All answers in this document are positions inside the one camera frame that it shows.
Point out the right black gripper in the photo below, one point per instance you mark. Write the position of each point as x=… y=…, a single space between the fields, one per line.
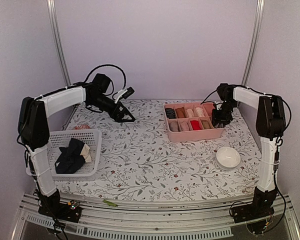
x=217 y=119

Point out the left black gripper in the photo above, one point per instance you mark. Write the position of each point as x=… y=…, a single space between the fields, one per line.
x=119 y=117

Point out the olive green underwear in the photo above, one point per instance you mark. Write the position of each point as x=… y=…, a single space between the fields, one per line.
x=206 y=123

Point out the pink divided organizer box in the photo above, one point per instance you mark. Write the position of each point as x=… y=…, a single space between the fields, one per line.
x=192 y=135

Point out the grey striped underwear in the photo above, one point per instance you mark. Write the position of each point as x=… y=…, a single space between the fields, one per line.
x=218 y=125

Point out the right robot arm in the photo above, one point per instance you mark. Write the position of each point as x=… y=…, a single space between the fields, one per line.
x=270 y=126

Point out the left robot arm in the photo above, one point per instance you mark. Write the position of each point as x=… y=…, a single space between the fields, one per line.
x=33 y=127

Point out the cream rolled underwear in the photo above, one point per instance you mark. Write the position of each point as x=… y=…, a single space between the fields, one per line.
x=200 y=112

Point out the red rolled underwear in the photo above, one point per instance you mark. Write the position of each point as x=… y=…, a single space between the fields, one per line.
x=195 y=125

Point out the pale pink rolled underwear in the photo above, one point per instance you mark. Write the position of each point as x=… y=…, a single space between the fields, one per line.
x=190 y=113

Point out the mauve rolled underwear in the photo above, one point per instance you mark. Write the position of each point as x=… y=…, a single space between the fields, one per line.
x=184 y=127

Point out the brown rolled underwear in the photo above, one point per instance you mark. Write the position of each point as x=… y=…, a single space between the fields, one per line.
x=180 y=112

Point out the black striped rolled underwear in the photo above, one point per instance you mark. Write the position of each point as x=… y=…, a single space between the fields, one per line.
x=170 y=113

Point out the grey pink rolled underwear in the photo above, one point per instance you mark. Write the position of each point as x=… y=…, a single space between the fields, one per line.
x=173 y=126

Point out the cream underwear in basket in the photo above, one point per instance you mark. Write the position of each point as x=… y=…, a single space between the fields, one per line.
x=85 y=153

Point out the dark navy underwear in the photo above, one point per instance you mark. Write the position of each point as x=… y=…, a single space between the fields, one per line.
x=71 y=158

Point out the white bowl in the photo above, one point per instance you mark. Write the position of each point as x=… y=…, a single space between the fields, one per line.
x=227 y=158

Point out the red white cloth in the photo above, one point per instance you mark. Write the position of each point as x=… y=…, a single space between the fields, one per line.
x=81 y=127

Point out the floral tablecloth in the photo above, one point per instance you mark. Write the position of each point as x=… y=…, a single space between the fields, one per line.
x=139 y=163

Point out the white plastic laundry basket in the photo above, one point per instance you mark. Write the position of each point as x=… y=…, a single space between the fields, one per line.
x=91 y=137

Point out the green tape scrap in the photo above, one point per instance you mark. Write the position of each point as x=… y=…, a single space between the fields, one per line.
x=109 y=203

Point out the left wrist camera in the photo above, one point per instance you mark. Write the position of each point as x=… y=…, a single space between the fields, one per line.
x=122 y=94

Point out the right aluminium frame post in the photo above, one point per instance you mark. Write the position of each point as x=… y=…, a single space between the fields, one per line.
x=254 y=41

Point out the aluminium frame post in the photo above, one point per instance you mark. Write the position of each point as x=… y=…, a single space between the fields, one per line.
x=254 y=41
x=52 y=13

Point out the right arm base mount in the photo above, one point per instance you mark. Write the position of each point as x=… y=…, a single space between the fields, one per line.
x=261 y=206

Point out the aluminium front rail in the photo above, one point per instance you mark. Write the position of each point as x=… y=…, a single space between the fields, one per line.
x=161 y=220

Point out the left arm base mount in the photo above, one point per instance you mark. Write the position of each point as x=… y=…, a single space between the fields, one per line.
x=52 y=207

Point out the left aluminium frame post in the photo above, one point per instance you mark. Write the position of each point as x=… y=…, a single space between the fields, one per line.
x=52 y=13

